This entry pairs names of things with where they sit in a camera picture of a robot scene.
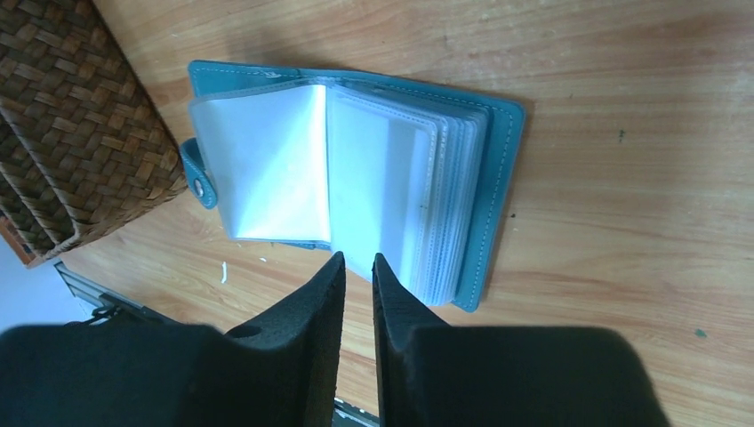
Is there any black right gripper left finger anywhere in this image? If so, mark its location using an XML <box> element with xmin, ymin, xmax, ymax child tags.
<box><xmin>1</xmin><ymin>254</ymin><xmax>346</xmax><ymax>426</ymax></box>

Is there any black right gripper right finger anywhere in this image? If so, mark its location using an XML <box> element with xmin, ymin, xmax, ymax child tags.
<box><xmin>373</xmin><ymin>254</ymin><xmax>670</xmax><ymax>426</ymax></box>

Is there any teal leather card holder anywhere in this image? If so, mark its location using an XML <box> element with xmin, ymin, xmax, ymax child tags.
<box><xmin>180</xmin><ymin>60</ymin><xmax>525</xmax><ymax>312</ymax></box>

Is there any woven wicker basket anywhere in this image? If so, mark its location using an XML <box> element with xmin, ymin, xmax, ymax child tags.
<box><xmin>1</xmin><ymin>1</ymin><xmax>186</xmax><ymax>262</ymax></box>

